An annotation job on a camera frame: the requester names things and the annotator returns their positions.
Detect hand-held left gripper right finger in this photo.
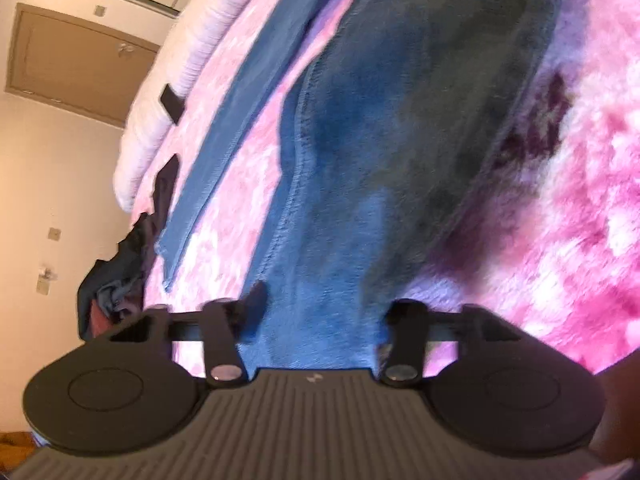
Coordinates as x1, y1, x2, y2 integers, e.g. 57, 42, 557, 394
381, 299, 524, 389

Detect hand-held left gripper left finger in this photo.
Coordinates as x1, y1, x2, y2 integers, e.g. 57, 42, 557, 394
105, 280, 269, 390

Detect blue jeans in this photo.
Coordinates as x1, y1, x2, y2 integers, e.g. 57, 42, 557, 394
156, 0, 563, 373

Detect dark grey garment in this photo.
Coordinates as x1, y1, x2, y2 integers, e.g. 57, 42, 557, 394
76, 154, 181, 341

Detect maroon sweater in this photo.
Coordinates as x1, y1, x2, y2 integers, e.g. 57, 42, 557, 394
90, 305, 126, 339

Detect pink floral blanket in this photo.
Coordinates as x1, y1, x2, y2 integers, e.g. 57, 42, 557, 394
130, 0, 640, 378

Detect smartphone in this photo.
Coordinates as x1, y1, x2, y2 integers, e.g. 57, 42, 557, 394
160, 84, 185, 124

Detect pale striped quilt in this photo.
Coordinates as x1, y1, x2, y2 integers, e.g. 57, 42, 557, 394
112, 0, 283, 212

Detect brown wooden door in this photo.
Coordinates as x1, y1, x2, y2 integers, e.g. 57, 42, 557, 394
4, 2, 162, 129

